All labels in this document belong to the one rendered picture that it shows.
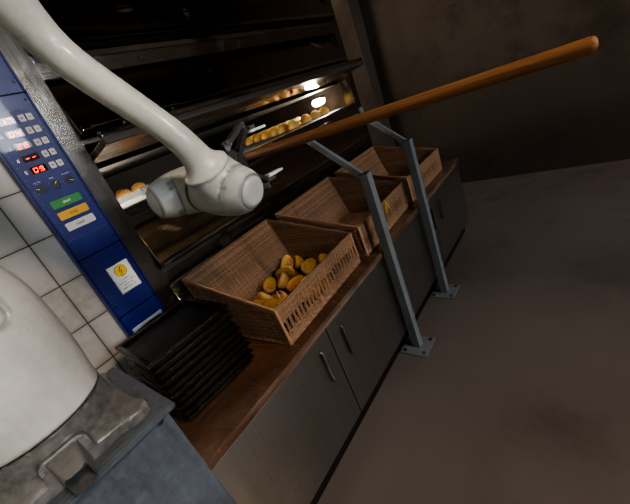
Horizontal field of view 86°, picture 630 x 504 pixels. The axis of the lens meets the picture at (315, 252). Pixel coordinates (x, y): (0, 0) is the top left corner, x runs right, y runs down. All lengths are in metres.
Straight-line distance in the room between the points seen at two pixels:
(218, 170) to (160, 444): 0.47
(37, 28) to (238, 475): 1.08
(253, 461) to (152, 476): 0.64
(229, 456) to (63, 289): 0.74
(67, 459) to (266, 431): 0.74
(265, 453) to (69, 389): 0.78
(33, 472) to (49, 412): 0.06
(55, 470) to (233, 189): 0.48
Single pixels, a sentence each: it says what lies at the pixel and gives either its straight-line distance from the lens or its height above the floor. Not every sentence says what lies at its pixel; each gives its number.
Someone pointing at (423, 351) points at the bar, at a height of 0.02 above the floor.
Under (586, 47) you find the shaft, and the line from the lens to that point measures 0.83.
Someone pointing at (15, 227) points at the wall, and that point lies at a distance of 1.35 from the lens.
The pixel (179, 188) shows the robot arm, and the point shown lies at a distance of 0.83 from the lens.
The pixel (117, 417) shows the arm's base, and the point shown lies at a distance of 0.53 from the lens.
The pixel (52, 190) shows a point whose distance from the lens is 1.35.
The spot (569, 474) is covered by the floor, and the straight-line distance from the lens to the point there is 1.49.
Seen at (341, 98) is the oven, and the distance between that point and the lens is 2.72.
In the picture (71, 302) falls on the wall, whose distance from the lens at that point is 1.38.
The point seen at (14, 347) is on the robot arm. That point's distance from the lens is 0.48.
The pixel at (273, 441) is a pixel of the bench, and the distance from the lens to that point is 1.20.
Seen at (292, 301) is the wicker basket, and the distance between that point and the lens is 1.20.
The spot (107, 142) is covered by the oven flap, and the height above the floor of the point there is 1.39.
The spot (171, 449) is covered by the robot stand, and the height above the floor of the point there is 0.94.
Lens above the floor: 1.27
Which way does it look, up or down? 22 degrees down
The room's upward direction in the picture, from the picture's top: 22 degrees counter-clockwise
